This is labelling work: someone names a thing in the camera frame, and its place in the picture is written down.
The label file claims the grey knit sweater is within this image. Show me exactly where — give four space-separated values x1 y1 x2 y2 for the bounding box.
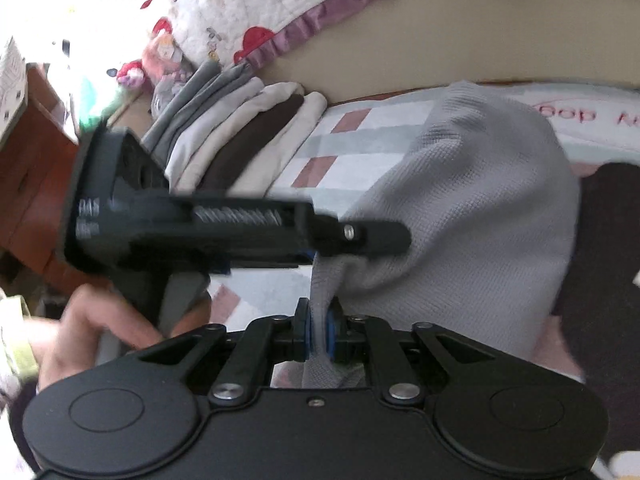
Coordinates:
310 82 580 359

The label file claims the stack of folded clothes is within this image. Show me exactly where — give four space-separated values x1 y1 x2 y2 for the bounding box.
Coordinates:
142 62 328 196

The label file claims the person left hand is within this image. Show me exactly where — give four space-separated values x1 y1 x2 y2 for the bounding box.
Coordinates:
37 282 214 391

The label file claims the brown wooden cabinet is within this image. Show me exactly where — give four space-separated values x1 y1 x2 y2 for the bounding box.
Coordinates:
1 65 108 295

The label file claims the dark brown garment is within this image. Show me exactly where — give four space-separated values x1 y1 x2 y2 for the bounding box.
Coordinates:
553 162 639 463

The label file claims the beige bed base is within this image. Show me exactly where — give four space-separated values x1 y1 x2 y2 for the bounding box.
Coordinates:
260 0 639 102

